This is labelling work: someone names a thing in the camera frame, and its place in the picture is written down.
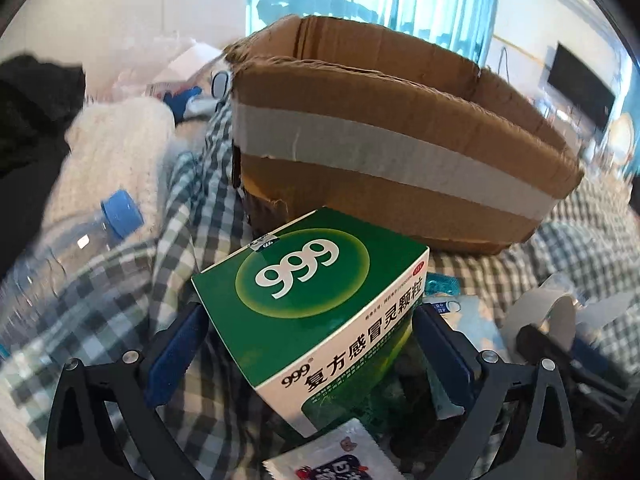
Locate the clear water bottle blue cap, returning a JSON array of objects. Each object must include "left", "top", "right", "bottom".
[{"left": 1, "top": 190, "right": 144, "bottom": 360}]

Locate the white plastic bag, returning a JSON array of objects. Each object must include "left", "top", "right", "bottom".
[{"left": 103, "top": 35, "right": 222, "bottom": 102}]

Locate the black wall television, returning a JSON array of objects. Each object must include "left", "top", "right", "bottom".
[{"left": 548, "top": 44, "right": 615, "bottom": 130}]

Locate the white snack sachet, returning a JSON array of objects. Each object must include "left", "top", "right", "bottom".
[{"left": 264, "top": 418, "right": 404, "bottom": 480}]

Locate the teal blister pack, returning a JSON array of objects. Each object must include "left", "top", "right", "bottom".
[{"left": 425, "top": 272, "right": 460, "bottom": 296}]

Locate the brown cardboard box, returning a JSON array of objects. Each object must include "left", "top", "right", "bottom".
[{"left": 224, "top": 15, "right": 582, "bottom": 255}]

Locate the white blue glove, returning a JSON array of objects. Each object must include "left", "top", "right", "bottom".
[{"left": 162, "top": 70, "right": 232, "bottom": 124}]

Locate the green 999 medicine box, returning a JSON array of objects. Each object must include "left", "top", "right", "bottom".
[{"left": 192, "top": 207, "right": 430, "bottom": 438}]

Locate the black garment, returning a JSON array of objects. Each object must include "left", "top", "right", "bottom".
[{"left": 0, "top": 54, "right": 86, "bottom": 274}]

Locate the checkered blanket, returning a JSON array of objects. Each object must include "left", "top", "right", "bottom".
[{"left": 1, "top": 107, "right": 639, "bottom": 479}]

